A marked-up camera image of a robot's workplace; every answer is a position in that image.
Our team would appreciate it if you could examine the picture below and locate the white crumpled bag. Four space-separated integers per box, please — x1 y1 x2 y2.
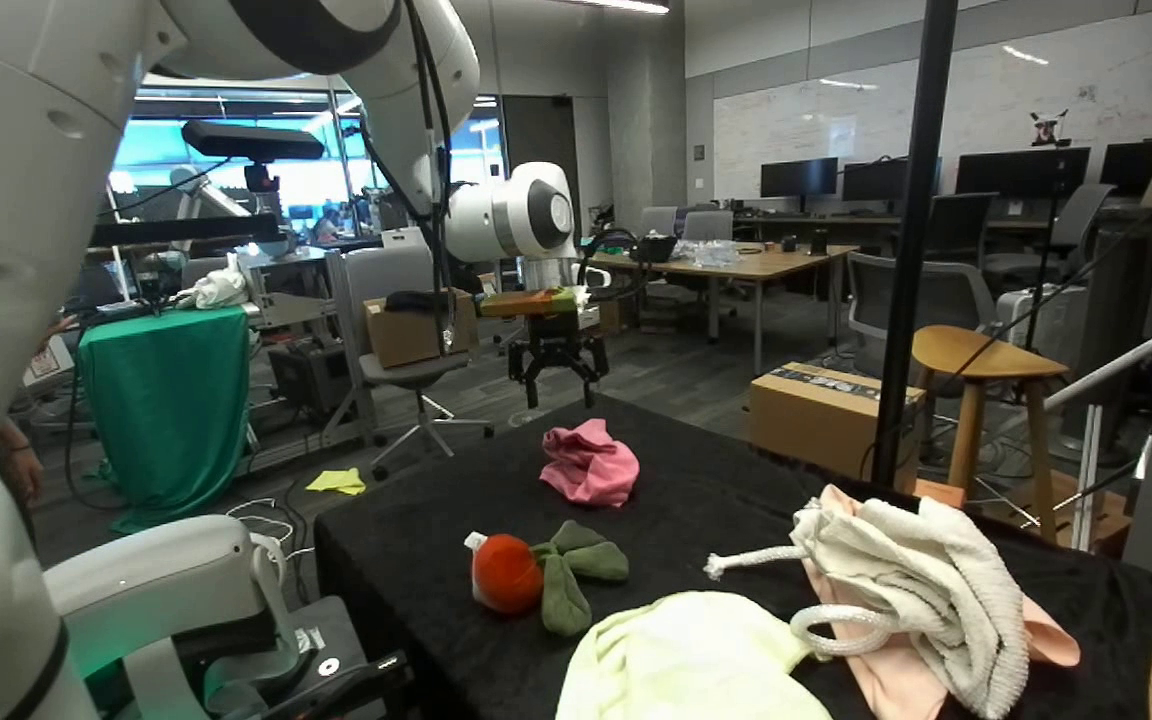
171 254 254 319

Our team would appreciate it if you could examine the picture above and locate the pale peach cloth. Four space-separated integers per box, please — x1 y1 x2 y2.
800 478 1086 720

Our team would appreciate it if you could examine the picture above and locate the pink cloth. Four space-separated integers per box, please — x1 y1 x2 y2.
536 416 645 512

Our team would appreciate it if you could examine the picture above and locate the wooden stool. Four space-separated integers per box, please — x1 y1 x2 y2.
909 319 1072 536

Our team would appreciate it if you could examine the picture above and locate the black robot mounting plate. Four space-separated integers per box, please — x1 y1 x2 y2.
198 590 415 720

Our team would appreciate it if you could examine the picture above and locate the black computer monitor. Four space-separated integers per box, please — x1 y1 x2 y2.
838 155 913 213
950 142 1095 206
1098 134 1152 198
755 155 844 206

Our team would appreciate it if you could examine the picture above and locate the grey mesh office chair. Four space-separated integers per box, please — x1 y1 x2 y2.
846 252 1000 350

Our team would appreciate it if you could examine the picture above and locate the long wooden desk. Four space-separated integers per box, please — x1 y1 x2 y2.
587 239 859 376

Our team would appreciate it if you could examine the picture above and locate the cardboard box with black tape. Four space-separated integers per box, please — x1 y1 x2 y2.
745 354 933 482

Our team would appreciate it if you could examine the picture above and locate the black stereo camera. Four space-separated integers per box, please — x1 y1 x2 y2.
179 117 328 168

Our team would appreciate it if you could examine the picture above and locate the black vertical pole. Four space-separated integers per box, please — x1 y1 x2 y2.
869 0 965 493

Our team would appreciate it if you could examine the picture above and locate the red plush with green leaves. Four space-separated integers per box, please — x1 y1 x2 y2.
459 514 637 640

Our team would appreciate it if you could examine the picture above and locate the white rope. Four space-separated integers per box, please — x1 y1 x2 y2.
699 536 904 664

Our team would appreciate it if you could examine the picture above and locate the metal shelf cart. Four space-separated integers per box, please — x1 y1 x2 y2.
247 252 387 471

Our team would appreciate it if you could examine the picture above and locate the green draped cloth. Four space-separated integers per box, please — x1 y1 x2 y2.
70 309 254 526

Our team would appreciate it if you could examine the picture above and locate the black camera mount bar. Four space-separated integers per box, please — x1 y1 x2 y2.
87 206 287 254

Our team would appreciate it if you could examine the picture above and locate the white floor cable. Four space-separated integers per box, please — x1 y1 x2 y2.
220 493 309 553

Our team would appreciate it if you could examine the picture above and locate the yellow rag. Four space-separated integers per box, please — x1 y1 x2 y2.
302 462 373 503

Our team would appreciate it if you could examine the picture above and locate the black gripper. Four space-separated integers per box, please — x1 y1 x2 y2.
507 316 608 413

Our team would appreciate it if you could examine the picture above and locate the plain cardboard box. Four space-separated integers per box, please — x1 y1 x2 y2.
360 288 485 376

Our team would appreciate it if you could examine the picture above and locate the black table cloth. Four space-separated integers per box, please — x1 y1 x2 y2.
310 395 1152 720

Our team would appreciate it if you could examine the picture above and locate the aluminium pole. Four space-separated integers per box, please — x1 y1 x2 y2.
1039 316 1152 416

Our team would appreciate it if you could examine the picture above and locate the light green towel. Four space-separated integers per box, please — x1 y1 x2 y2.
552 589 837 720

